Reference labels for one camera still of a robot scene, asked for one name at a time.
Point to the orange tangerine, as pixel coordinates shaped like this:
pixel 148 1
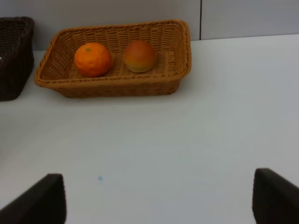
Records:
pixel 92 60

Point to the red yellow peach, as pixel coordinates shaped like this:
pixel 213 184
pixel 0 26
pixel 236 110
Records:
pixel 139 56

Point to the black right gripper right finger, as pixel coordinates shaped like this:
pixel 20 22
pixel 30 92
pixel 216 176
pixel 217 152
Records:
pixel 275 200

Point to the dark brown wicker basket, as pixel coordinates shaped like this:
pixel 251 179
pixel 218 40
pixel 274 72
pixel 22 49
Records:
pixel 16 55

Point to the orange wicker basket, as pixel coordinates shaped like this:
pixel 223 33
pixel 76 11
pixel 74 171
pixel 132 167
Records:
pixel 170 39

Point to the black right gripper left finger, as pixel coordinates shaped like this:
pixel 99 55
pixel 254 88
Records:
pixel 43 203

